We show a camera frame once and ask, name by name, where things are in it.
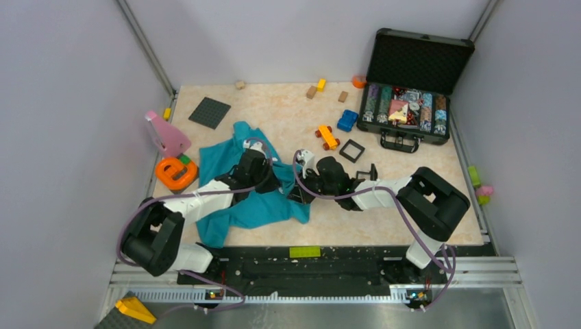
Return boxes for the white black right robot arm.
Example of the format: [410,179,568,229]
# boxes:
[289,149,470,282]

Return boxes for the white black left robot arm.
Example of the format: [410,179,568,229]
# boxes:
[116,138,280,283]

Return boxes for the blue toy car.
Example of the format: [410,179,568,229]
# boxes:
[336,109,358,132]

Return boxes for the green label strip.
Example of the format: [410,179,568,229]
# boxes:
[288,246,321,258]

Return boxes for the tan wooden block left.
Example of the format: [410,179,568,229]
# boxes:
[306,86,317,99]

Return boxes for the yellow wedge block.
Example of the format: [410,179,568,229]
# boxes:
[115,297,157,324]

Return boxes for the orange plastic toy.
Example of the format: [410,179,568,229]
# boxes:
[155,154,199,194]

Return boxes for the yellow wooden block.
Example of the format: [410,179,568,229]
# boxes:
[317,79,326,92]

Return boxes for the tan wooden block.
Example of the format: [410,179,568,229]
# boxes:
[338,91,349,103]
[306,86,317,99]

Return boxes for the green pink toy pile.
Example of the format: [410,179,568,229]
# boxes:
[467,165,495,206]

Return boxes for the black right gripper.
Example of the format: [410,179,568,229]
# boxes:
[286,167,338,205]

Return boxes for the orange tape roll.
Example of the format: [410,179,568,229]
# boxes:
[351,75,367,89]

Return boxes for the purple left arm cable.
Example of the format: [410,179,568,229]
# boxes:
[116,137,274,314]

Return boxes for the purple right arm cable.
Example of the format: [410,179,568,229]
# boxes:
[291,149,458,313]

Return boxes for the teal garment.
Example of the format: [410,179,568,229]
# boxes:
[196,121,310,248]

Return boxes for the pink plastic toy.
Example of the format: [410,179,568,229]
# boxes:
[145,111,191,158]

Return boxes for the black poker chip case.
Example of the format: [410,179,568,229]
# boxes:
[356,28,475,153]

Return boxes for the yellow toy car red wheels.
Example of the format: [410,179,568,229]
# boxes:
[315,125,341,151]

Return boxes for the black square frame far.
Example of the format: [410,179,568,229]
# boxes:
[339,139,365,163]

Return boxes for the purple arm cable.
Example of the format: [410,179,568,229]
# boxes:
[291,149,458,313]
[116,137,274,314]

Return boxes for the tan wooden block right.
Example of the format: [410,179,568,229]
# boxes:
[338,91,349,103]

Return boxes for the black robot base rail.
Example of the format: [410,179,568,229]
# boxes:
[202,246,447,297]

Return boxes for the black lego baseplate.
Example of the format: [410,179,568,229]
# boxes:
[188,97,231,130]

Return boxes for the black folded frame stand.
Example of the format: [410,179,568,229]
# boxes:
[356,163,378,181]

